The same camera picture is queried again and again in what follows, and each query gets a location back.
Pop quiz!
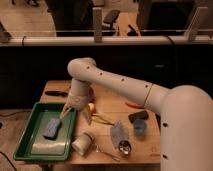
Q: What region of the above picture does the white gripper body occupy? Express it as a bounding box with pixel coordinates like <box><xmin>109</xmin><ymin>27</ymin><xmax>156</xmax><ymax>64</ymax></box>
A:
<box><xmin>67</xmin><ymin>79</ymin><xmax>92</xmax><ymax>110</ymax></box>

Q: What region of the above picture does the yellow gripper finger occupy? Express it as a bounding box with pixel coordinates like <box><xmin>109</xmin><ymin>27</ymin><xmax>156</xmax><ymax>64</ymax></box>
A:
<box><xmin>83</xmin><ymin>107</ymin><xmax>92</xmax><ymax>125</ymax></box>
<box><xmin>60</xmin><ymin>103</ymin><xmax>72</xmax><ymax>119</ymax></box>

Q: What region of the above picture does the white paper cup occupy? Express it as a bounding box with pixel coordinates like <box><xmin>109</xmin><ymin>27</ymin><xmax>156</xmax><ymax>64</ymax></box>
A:
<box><xmin>72</xmin><ymin>132</ymin><xmax>95</xmax><ymax>156</ymax></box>

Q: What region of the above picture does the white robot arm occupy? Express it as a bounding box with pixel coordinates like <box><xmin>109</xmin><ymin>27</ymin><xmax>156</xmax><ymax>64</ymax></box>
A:
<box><xmin>65</xmin><ymin>58</ymin><xmax>213</xmax><ymax>171</ymax></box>

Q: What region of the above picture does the blue plastic cup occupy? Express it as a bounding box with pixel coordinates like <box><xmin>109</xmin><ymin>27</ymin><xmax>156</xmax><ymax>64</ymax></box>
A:
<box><xmin>133</xmin><ymin>119</ymin><xmax>147</xmax><ymax>136</ymax></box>

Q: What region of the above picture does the blue sponge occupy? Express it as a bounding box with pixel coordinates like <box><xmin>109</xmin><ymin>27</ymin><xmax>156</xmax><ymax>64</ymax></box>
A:
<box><xmin>43</xmin><ymin>118</ymin><xmax>61</xmax><ymax>139</ymax></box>

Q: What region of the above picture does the green plastic tray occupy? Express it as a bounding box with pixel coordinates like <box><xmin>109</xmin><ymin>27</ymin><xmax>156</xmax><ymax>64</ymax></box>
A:
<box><xmin>14</xmin><ymin>103</ymin><xmax>77</xmax><ymax>162</ymax></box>

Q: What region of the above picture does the silver fork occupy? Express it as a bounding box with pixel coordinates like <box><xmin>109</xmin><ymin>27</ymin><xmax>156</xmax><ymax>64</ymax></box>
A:
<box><xmin>94</xmin><ymin>144</ymin><xmax>120</xmax><ymax>162</ymax></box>

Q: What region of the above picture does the white cloth in tray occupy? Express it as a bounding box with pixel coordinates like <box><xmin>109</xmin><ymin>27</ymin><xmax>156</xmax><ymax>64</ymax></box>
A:
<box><xmin>31</xmin><ymin>140</ymin><xmax>66</xmax><ymax>155</ymax></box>

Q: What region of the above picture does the black rectangular block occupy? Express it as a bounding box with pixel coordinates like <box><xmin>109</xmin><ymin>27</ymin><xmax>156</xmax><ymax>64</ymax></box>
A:
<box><xmin>128</xmin><ymin>110</ymin><xmax>149</xmax><ymax>123</ymax></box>

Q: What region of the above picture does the black handled tool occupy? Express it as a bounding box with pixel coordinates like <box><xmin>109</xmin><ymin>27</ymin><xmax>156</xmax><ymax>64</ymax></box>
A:
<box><xmin>45</xmin><ymin>91</ymin><xmax>68</xmax><ymax>97</ymax></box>

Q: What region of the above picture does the white rail bar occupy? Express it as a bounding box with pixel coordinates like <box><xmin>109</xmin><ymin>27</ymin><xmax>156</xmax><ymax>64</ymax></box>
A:
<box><xmin>0</xmin><ymin>35</ymin><xmax>213</xmax><ymax>46</ymax></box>

